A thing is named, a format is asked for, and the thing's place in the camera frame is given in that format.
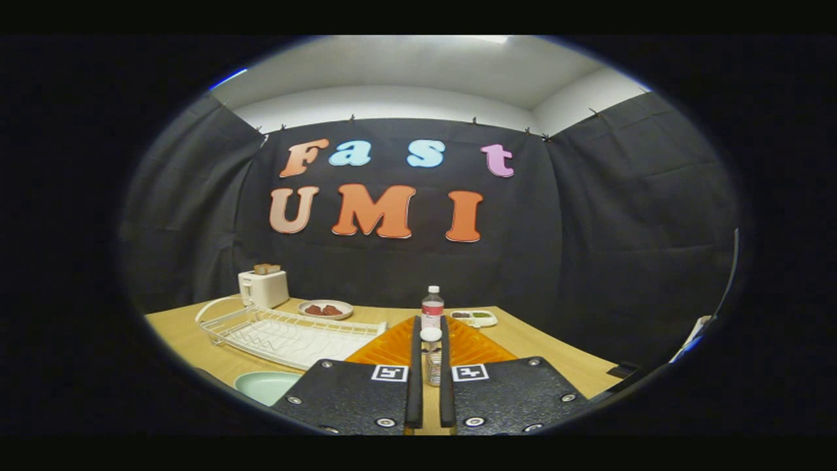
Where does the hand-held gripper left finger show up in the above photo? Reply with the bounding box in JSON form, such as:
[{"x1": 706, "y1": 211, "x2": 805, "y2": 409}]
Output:
[{"x1": 271, "y1": 315, "x2": 424, "y2": 436}]

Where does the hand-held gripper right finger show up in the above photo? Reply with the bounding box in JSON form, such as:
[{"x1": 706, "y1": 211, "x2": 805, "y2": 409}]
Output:
[{"x1": 439, "y1": 315, "x2": 592, "y2": 436}]

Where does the white wire dish rack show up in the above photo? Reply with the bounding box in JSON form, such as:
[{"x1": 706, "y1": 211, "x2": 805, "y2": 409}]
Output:
[{"x1": 195, "y1": 296, "x2": 388, "y2": 372}]

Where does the pale green plate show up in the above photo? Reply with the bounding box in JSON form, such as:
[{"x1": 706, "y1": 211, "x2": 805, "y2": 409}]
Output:
[{"x1": 234, "y1": 371, "x2": 305, "y2": 408}]

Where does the white divided snack dish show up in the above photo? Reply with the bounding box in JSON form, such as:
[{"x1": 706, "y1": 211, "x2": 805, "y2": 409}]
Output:
[{"x1": 450, "y1": 309, "x2": 498, "y2": 328}]

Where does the beige round plate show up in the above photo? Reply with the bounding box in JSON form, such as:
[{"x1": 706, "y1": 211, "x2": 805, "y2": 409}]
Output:
[{"x1": 298, "y1": 300, "x2": 354, "y2": 321}]

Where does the clear plastic water bottle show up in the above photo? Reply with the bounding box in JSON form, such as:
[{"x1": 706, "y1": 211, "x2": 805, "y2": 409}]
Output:
[{"x1": 421, "y1": 285, "x2": 445, "y2": 330}]

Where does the cream toaster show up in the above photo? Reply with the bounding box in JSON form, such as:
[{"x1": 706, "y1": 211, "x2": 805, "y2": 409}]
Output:
[{"x1": 238, "y1": 269, "x2": 290, "y2": 309}]

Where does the black backdrop cloth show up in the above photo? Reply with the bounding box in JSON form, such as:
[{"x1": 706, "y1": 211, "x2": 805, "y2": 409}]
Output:
[{"x1": 121, "y1": 92, "x2": 740, "y2": 370}]

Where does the white and blue object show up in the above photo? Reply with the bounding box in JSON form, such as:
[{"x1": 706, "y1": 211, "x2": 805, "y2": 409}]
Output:
[{"x1": 670, "y1": 314, "x2": 717, "y2": 364}]

